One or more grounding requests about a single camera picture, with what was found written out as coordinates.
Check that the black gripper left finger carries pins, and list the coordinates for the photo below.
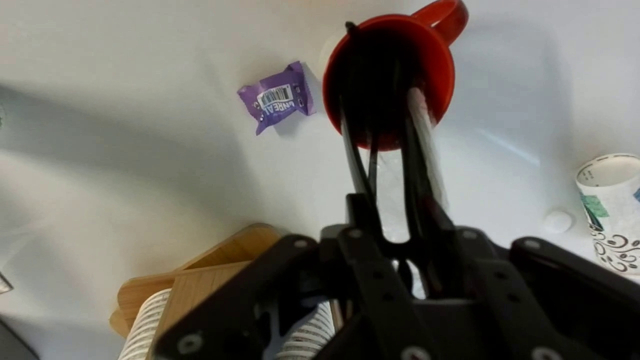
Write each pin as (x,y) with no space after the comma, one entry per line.
(363,215)

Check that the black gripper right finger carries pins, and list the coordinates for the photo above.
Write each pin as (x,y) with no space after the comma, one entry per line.
(437,228)

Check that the black tongs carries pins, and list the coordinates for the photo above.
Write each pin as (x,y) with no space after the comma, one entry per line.
(400,152)

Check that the wooden cup dispenser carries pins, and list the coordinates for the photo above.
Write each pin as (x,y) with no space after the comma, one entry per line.
(192,281)

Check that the stack of paper cups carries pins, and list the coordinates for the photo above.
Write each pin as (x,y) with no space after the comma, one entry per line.
(301,345)

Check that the purple snack packet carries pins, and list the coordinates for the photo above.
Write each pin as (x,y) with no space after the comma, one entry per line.
(279,97)

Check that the patterned mug lying down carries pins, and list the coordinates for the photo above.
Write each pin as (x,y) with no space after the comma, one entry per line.
(610,196)

